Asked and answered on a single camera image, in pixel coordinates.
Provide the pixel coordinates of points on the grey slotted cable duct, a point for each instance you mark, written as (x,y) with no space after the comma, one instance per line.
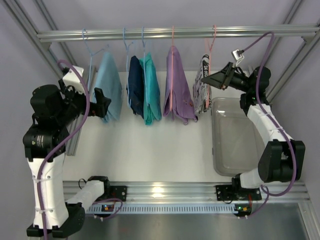
(167,208)

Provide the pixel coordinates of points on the purple trousers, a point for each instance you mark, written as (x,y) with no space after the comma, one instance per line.
(183,105)

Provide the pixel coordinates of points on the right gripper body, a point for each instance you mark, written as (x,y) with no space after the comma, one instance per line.
(227,76)

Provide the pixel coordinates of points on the clear plastic bin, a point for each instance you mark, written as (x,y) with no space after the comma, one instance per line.
(237,144)

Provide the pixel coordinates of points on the blue hanger leftmost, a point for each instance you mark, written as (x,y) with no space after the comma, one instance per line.
(91,54)

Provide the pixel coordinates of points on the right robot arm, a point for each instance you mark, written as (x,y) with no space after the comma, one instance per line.
(281,162)

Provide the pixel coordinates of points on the blue hanger with teal trousers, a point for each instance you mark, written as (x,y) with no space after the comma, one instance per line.
(146,77)

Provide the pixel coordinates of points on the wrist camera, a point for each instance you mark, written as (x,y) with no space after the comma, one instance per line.
(238,56)
(70,78)

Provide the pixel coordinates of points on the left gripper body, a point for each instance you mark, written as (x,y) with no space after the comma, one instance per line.
(98,103)

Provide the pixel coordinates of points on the right aluminium frame post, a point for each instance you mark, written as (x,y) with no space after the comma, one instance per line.
(287,51)

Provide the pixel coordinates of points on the light blue trousers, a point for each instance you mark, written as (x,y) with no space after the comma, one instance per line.
(108,80)

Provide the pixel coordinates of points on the left aluminium frame post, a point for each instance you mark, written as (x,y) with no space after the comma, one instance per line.
(24,21)

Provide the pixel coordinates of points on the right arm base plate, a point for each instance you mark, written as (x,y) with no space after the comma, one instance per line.
(228,193)

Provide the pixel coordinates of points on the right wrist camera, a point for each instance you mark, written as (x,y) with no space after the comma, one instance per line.
(238,56)

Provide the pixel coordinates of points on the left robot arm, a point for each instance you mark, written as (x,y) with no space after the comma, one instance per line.
(55,107)

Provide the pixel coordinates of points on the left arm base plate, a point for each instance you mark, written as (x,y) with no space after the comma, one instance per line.
(119,192)

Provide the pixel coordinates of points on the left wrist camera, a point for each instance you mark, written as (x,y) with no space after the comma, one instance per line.
(70,78)

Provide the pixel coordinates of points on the aluminium hanging rail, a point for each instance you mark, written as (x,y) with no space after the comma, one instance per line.
(283,30)

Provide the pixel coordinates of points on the pink hanger with purple trousers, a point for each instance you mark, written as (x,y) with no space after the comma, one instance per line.
(172,73)

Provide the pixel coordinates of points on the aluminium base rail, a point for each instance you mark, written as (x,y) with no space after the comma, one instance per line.
(189,192)

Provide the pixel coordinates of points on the aluminium frame post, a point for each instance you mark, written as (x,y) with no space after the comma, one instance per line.
(287,51)
(24,21)

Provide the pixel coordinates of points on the teal trousers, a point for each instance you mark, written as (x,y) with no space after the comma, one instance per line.
(153,112)

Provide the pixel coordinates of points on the navy trousers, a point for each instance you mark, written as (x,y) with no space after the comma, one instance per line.
(135,87)

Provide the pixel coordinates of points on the newspaper print trousers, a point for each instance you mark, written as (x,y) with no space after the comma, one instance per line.
(201,91)

